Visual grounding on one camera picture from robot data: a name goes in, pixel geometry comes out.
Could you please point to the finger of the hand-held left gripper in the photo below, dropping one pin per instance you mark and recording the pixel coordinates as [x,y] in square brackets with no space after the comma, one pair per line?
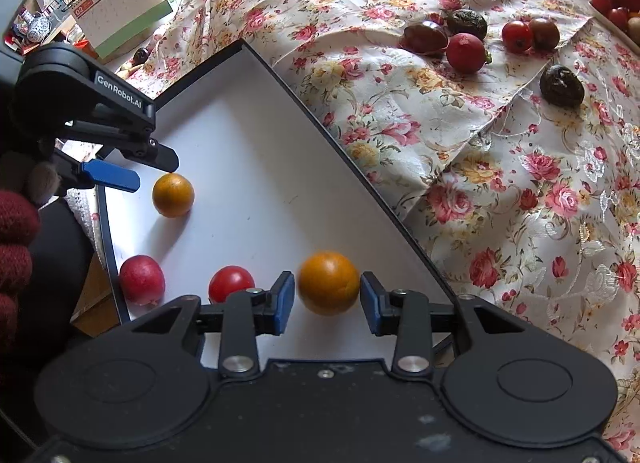
[112,176]
[152,152]

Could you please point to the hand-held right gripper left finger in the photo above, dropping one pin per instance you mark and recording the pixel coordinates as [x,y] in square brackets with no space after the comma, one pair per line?
[285,304]

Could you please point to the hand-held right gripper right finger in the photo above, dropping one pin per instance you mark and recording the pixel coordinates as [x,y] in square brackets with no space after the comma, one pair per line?
[372,310]

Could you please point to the small orange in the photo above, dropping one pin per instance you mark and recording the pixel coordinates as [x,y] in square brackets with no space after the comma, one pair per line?
[173,195]

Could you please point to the large orange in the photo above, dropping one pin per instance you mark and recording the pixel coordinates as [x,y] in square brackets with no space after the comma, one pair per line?
[328,283]

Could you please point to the white tray with black rim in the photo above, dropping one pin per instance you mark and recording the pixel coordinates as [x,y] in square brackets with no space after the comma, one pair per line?
[250,168]

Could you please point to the person's left hand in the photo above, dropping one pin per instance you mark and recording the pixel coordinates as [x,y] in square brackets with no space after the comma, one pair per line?
[15,223]

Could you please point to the white lace cloth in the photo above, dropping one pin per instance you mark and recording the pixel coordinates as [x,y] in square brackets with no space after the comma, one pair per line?
[82,215]

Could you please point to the blue and white vase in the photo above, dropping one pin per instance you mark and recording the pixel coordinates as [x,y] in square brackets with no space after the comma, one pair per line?
[35,26]

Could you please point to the small dark purple fruit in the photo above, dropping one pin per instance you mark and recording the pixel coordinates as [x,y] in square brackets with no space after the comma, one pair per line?
[141,54]

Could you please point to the green box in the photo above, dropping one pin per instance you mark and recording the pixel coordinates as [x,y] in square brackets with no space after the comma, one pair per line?
[136,37]

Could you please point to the desk calendar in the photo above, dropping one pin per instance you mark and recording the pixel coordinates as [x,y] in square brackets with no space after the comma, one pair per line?
[120,3]

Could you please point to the red radish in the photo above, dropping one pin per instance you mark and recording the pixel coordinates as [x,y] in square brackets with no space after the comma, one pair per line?
[465,54]
[141,280]

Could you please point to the floral tablecloth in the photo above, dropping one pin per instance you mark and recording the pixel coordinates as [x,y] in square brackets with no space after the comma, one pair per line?
[400,143]

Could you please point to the dark purple tomato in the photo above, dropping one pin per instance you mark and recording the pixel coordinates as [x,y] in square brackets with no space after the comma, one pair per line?
[424,39]

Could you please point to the dark wrinkled passion fruit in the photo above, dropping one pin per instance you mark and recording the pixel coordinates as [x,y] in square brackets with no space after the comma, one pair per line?
[468,23]
[561,86]

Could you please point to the brownish red tomato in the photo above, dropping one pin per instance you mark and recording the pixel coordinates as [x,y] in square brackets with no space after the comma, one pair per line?
[545,33]

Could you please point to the white plate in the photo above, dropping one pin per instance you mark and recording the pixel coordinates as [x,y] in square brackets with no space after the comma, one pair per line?
[600,16]

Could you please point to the yellowish fruit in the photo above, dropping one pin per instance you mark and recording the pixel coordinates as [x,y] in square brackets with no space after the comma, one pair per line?
[634,23]

